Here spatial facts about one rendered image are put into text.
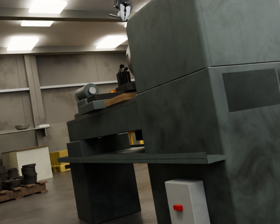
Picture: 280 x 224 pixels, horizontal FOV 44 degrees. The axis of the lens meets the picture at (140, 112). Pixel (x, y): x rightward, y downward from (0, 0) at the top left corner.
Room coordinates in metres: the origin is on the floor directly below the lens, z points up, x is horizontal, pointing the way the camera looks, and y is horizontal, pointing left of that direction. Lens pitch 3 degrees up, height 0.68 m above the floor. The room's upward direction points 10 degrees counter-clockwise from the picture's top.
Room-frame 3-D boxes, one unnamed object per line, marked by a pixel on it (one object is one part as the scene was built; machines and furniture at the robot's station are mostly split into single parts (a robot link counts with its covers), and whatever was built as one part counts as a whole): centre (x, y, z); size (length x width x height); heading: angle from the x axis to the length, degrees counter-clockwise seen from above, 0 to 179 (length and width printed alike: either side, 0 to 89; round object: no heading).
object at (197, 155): (2.28, 0.03, 0.55); 2.10 x 0.60 x 0.02; 28
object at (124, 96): (2.20, -0.01, 0.89); 0.36 x 0.30 x 0.04; 118
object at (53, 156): (9.39, 1.92, 0.25); 1.44 x 1.04 x 0.50; 121
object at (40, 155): (8.19, 2.90, 0.36); 2.09 x 0.67 x 0.71; 31
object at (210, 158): (2.28, 0.03, 0.53); 2.10 x 0.60 x 0.02; 28
